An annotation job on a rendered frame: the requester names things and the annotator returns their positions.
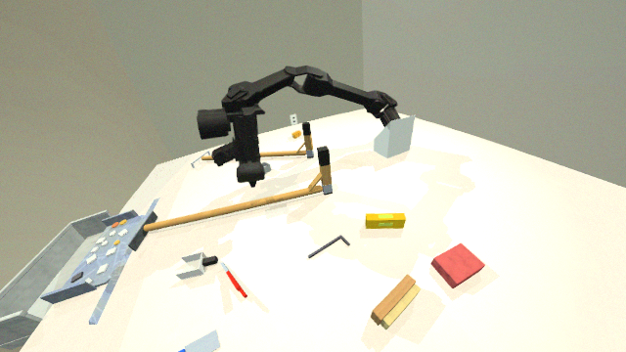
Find red flat square block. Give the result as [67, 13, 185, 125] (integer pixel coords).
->
[430, 243, 485, 288]

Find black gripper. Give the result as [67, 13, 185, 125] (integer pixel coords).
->
[234, 133, 265, 188]

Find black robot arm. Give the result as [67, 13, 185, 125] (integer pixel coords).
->
[197, 66, 401, 166]

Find red-handled pliers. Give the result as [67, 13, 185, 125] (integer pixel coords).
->
[221, 262, 247, 298]

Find grey l-shaped bar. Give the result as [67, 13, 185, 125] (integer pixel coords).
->
[307, 235, 351, 259]

